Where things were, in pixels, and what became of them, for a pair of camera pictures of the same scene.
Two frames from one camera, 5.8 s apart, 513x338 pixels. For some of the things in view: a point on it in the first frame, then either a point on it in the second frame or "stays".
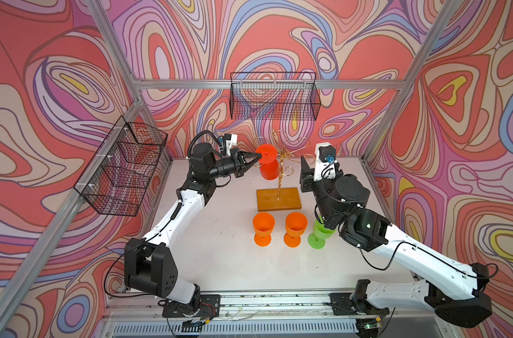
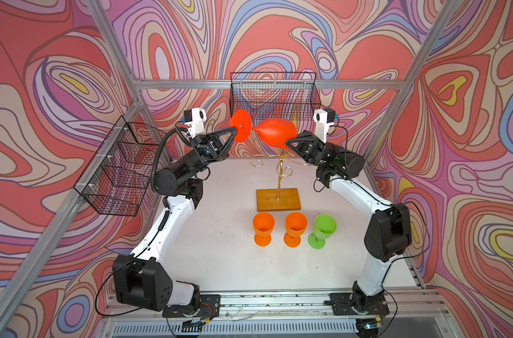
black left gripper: [239, 167] -> [209, 153]
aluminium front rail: [279, 307] stays
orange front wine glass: [263, 223] stays
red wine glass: [270, 170] -> [276, 131]
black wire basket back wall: [274, 96] stays
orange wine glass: [295, 224] stays
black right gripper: [306, 177] -> [307, 141]
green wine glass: [317, 240] stays
